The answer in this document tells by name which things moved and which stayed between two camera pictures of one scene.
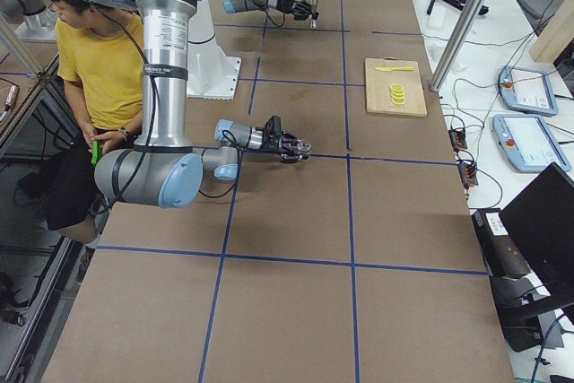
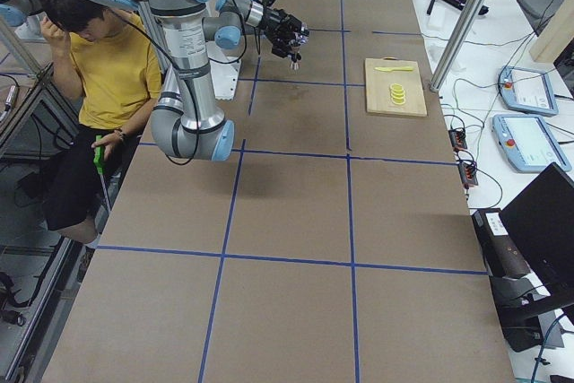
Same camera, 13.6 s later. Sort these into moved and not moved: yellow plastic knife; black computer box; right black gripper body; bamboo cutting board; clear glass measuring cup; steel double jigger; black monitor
Moved: steel double jigger; clear glass measuring cup; right black gripper body
Not moved: bamboo cutting board; black monitor; yellow plastic knife; black computer box
